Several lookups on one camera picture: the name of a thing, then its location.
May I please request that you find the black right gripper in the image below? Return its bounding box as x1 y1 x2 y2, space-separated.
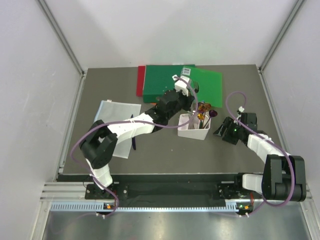
213 117 245 145

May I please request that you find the black iridescent spoon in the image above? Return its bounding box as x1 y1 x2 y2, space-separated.
203 109 218 129

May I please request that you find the copper spoon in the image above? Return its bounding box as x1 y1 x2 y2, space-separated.
198 103 212 113

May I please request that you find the iridescent spoon pink bowl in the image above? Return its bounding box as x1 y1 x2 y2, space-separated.
197 113 205 129

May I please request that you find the white divided plastic container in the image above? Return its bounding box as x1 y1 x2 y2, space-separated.
177 114 211 140

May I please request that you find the dark blue table knife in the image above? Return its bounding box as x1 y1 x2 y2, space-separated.
131 113 138 151

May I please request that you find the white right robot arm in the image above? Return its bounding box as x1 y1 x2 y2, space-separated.
213 107 307 202

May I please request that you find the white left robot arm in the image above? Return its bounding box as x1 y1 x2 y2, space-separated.
77 75 199 199

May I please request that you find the light green plastic folder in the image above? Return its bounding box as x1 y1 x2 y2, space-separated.
180 65 223 108

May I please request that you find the red folder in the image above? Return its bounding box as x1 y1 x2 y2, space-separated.
136 65 146 97

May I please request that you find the clear mesh zip pouch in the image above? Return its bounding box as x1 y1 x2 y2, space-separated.
94 100 141 159

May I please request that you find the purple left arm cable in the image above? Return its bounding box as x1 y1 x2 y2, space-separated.
70 76 200 218

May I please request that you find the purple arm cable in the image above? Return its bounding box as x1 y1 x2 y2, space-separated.
70 76 200 218
225 91 296 218

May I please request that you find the dark green ring binder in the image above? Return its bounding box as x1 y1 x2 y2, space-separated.
142 64 195 104

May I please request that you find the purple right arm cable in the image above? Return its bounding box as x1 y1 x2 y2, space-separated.
225 91 296 218

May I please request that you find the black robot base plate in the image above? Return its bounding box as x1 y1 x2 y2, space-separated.
85 180 250 202

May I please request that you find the grey slotted cable duct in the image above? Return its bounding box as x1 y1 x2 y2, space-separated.
50 202 239 213

